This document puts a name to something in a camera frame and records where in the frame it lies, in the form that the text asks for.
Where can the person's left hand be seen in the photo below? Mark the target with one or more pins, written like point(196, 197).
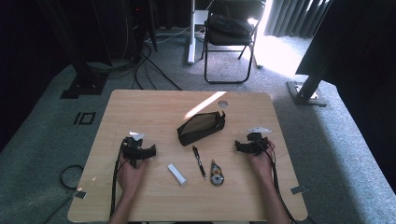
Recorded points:
point(130, 177)

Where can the dark equipment tower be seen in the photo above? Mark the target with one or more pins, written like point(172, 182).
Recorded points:
point(137, 28)

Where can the black curtain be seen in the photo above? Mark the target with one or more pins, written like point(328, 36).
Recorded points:
point(367, 46)
point(21, 62)

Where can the black folding chair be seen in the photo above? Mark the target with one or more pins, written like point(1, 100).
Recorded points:
point(229, 40)

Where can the black pencil case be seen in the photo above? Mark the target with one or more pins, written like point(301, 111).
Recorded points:
point(199, 127)

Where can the person's right hand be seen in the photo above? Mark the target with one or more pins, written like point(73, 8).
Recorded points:
point(263, 165)

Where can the round grey table grommet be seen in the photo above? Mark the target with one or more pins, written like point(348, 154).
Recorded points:
point(222, 104)

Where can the white desk leg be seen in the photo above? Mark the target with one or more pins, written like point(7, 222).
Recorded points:
point(191, 46)

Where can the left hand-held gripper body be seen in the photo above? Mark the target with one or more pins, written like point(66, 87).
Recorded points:
point(133, 151)

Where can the black pen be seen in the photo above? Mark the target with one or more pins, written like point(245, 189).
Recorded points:
point(199, 161)

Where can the black bag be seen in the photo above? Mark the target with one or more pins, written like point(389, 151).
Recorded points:
point(230, 25)

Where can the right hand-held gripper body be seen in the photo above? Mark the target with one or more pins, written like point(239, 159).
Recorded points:
point(257, 143)

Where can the grey curtain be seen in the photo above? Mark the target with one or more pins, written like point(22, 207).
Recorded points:
point(289, 18)

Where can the black metal stand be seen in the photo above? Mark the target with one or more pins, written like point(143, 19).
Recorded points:
point(84, 84)
point(311, 84)

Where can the white stick eraser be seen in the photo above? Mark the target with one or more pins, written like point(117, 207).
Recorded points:
point(177, 174)

